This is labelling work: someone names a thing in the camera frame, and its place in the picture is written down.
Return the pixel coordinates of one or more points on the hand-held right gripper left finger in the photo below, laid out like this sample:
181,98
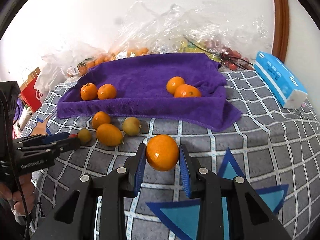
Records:
140,170

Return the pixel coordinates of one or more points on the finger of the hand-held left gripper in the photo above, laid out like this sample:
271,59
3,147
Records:
56,137
70,143

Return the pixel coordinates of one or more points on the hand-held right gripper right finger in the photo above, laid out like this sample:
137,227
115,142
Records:
185,172

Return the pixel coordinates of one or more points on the small greenish yellow fruit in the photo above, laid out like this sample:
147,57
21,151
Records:
84,135

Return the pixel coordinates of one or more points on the orange mandarin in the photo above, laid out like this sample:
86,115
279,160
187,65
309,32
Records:
106,91
175,83
187,91
101,120
88,91
162,152

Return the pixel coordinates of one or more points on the greenish yellow mandarin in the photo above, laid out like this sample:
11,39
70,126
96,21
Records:
131,125

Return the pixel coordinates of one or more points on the purple towel covered tray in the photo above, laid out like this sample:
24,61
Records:
150,85

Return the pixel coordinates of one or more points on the person's left hand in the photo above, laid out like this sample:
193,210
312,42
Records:
26,195

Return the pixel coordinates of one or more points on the white spotted cloth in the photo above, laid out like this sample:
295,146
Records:
25,116

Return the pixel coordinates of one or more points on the purple fluffy cloth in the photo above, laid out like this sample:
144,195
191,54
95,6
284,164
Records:
17,115

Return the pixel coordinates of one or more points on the red paper bag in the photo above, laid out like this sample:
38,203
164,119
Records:
31,95

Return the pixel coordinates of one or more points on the brown paper bag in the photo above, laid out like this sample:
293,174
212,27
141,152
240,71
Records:
33,73

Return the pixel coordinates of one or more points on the grey checked star tablecloth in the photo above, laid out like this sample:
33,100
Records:
250,142

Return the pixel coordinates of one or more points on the white plastic bag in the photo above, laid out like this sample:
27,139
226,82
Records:
57,62

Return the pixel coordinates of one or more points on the clear bag of small mandarins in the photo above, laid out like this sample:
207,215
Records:
95,62

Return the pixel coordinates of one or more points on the clear bag of large mandarins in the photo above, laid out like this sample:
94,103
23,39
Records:
135,51

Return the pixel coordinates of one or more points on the clear bag of red fruit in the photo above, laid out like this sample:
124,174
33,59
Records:
230,52

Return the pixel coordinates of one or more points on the blue tissue pack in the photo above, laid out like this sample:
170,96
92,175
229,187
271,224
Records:
277,77

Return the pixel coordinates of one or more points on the brown wooden door frame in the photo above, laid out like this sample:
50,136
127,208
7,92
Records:
281,17

